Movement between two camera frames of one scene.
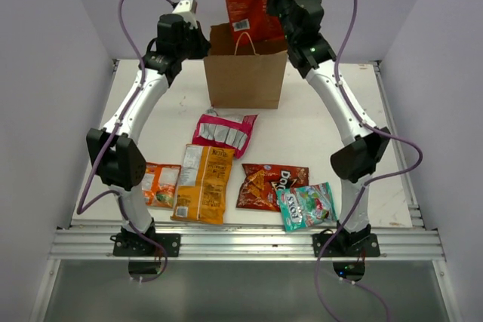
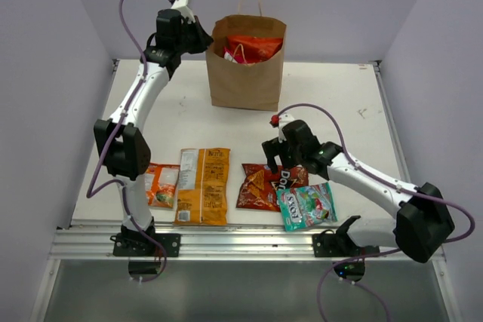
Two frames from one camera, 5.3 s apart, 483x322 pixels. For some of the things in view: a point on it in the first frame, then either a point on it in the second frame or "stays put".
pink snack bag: (223, 131) → (230, 56)
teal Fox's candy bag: (306, 206) stays put
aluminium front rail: (247, 243) stays put
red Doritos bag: (259, 183) stays put
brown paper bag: (244, 76) stays put
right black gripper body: (278, 4) → (291, 157)
